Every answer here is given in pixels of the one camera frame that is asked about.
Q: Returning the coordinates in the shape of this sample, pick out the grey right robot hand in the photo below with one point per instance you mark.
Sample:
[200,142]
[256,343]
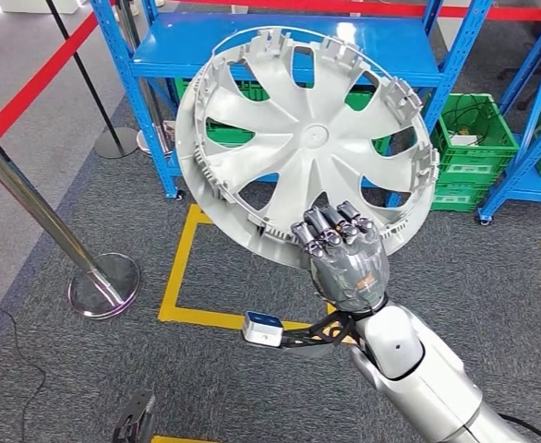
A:
[349,275]

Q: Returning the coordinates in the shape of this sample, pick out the silver plastic wheel cover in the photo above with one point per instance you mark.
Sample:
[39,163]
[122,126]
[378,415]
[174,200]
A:
[307,140]

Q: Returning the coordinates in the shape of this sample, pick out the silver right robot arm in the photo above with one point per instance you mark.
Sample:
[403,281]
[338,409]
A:
[427,379]

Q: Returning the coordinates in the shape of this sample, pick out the white adapter box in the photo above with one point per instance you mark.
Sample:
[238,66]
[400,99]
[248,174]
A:
[464,140]

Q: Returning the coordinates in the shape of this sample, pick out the yellow floor tape square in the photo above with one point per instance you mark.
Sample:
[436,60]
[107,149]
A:
[183,439]

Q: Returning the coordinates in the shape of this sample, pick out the black right camera bracket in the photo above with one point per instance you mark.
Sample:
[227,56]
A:
[316,336]

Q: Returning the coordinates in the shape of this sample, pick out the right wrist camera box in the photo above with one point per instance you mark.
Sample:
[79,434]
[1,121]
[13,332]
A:
[261,331]

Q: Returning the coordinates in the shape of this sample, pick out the chrome stanchion post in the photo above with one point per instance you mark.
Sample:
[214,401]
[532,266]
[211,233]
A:
[153,143]
[30,202]

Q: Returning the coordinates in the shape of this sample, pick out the black stanchion post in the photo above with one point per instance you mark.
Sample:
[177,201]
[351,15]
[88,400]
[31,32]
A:
[116,143]

